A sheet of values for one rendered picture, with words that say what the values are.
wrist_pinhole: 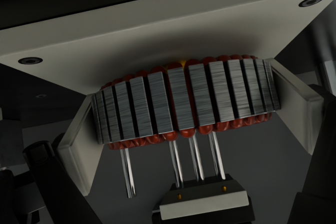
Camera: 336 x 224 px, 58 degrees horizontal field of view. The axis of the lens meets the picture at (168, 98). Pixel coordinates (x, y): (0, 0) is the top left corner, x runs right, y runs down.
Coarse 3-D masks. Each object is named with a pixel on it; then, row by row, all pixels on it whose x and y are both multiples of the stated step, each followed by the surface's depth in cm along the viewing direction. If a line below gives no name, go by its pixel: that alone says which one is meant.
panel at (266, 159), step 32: (32, 128) 46; (64, 128) 45; (256, 128) 43; (288, 128) 43; (160, 160) 44; (224, 160) 43; (256, 160) 42; (288, 160) 42; (96, 192) 44; (160, 192) 43; (256, 192) 42; (288, 192) 42
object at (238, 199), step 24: (168, 144) 33; (192, 144) 33; (216, 144) 32; (216, 168) 32; (168, 192) 25; (192, 192) 23; (216, 192) 21; (240, 192) 20; (168, 216) 21; (192, 216) 23; (216, 216) 22; (240, 216) 22
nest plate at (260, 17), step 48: (144, 0) 12; (192, 0) 12; (240, 0) 12; (288, 0) 12; (0, 48) 13; (48, 48) 13; (96, 48) 14; (144, 48) 15; (192, 48) 17; (240, 48) 19
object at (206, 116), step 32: (192, 64) 14; (224, 64) 14; (256, 64) 15; (96, 96) 16; (128, 96) 15; (160, 96) 14; (192, 96) 14; (224, 96) 14; (256, 96) 15; (96, 128) 17; (128, 128) 14; (160, 128) 14; (192, 128) 14; (224, 128) 14
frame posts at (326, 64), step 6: (330, 60) 37; (318, 66) 39; (324, 66) 37; (330, 66) 37; (318, 72) 39; (324, 72) 37; (330, 72) 37; (318, 78) 39; (324, 78) 37; (330, 78) 37; (318, 84) 39; (324, 84) 38; (330, 84) 37; (330, 90) 37
